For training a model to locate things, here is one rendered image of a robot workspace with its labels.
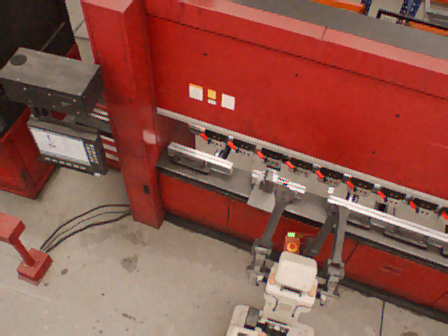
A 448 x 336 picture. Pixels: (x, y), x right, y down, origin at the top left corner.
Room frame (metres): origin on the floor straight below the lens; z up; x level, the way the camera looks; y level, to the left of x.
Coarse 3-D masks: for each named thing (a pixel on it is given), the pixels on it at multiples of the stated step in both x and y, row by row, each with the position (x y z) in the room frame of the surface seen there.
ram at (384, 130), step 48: (192, 48) 2.01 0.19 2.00; (240, 48) 1.92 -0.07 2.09; (240, 96) 1.91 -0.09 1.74; (288, 96) 1.83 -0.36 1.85; (336, 96) 1.75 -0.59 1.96; (384, 96) 1.67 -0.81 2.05; (432, 96) 1.61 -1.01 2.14; (288, 144) 1.81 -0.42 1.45; (336, 144) 1.72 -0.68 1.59; (384, 144) 1.64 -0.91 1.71; (432, 144) 1.57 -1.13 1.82; (432, 192) 1.52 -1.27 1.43
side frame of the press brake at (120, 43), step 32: (96, 0) 1.98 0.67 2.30; (128, 0) 2.00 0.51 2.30; (96, 32) 1.96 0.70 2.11; (128, 32) 1.92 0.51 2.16; (96, 64) 1.97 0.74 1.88; (128, 64) 1.91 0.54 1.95; (128, 96) 1.92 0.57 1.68; (128, 128) 1.94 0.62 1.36; (160, 128) 2.12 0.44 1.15; (128, 160) 1.95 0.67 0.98; (128, 192) 1.97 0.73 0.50; (160, 192) 2.01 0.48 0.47; (160, 224) 1.94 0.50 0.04
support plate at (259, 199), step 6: (258, 180) 1.82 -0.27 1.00; (276, 180) 1.83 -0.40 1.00; (258, 186) 1.77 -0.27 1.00; (252, 192) 1.72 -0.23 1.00; (258, 192) 1.72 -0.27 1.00; (264, 192) 1.73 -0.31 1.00; (252, 198) 1.67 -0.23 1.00; (258, 198) 1.68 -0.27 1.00; (264, 198) 1.68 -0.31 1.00; (270, 198) 1.68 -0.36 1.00; (252, 204) 1.62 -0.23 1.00; (258, 204) 1.63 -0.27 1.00; (264, 204) 1.63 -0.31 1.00; (270, 204) 1.63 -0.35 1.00; (270, 210) 1.59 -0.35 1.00
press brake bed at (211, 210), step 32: (192, 192) 1.90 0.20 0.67; (224, 192) 1.82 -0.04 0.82; (192, 224) 1.95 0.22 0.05; (224, 224) 1.81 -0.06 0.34; (256, 224) 1.73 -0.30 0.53; (288, 224) 1.65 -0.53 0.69; (320, 256) 1.55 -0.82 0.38; (352, 256) 1.49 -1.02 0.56; (384, 256) 1.43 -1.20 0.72; (352, 288) 1.45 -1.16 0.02; (384, 288) 1.40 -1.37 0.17; (416, 288) 1.32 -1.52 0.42
